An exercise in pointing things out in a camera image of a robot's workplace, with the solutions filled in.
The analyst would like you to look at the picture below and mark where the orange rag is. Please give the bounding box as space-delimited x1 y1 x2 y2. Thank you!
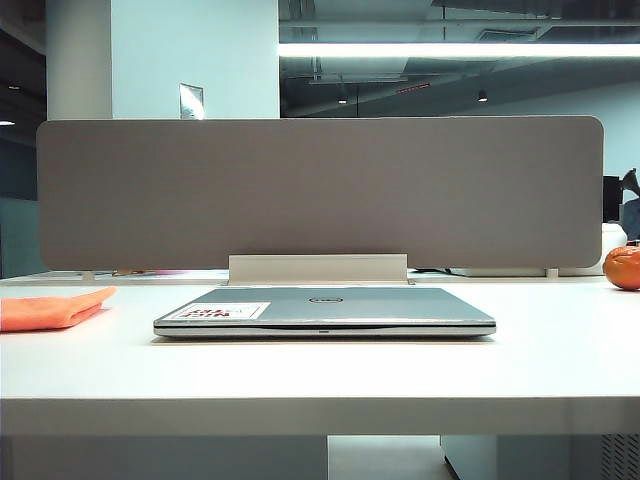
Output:
0 286 118 333

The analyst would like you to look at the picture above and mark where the silver closed laptop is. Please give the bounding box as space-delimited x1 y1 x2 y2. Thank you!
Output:
152 286 498 339

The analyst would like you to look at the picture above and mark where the white red laptop sticker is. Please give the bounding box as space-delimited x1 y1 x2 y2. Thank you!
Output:
173 301 272 321

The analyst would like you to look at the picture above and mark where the grey fabric desk divider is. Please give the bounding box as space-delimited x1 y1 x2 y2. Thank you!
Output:
36 115 606 271

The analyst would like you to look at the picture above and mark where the long white ceiling light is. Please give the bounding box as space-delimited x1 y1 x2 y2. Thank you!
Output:
277 41 640 59

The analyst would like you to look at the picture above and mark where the white under-desk cabinet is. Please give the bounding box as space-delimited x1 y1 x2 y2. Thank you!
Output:
439 435 498 480

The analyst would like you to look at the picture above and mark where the black computer monitor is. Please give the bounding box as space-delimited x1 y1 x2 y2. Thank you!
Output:
602 175 624 224

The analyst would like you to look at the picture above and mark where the orange round fruit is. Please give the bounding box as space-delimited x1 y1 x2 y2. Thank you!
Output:
602 244 640 291

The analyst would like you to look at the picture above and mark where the person in dark clothes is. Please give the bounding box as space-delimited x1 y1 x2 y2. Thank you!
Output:
618 168 640 241

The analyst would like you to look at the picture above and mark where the grey perforated computer case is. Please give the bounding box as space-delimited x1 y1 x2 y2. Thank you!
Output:
599 433 640 480

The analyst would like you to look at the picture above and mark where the white divider centre bracket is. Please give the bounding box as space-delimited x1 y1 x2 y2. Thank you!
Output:
225 253 415 286

